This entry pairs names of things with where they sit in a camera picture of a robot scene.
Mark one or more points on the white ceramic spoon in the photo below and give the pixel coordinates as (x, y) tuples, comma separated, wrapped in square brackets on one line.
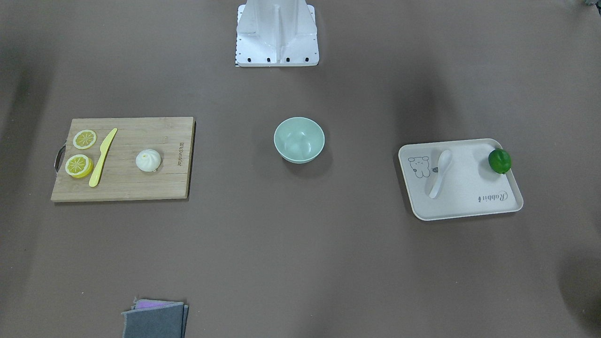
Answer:
[(444, 162)]

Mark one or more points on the white steamed bun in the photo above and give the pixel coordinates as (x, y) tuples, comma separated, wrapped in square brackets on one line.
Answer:
[(148, 160)]

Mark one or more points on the light green bowl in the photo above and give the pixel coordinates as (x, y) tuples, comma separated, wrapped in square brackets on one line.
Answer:
[(299, 140)]

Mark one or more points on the white rabbit tray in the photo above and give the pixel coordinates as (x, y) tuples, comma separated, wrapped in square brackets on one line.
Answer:
[(470, 186)]

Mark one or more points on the green lime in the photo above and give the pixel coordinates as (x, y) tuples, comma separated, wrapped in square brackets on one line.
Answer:
[(500, 161)]

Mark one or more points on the grey folded cloth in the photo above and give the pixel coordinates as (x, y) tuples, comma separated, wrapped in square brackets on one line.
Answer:
[(158, 322)]

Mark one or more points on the yellow plastic knife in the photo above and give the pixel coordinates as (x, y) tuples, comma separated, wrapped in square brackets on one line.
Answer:
[(98, 169)]

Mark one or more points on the purple cloth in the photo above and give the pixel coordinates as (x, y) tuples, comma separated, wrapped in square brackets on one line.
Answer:
[(148, 303)]

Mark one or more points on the upper lemon slice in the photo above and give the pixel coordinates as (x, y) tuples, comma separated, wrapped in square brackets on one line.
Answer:
[(84, 139)]

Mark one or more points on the lower lemon slice stack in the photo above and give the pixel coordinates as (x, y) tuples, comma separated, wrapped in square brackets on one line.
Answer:
[(79, 166)]

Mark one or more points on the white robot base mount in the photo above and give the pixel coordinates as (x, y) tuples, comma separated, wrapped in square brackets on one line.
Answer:
[(276, 33)]

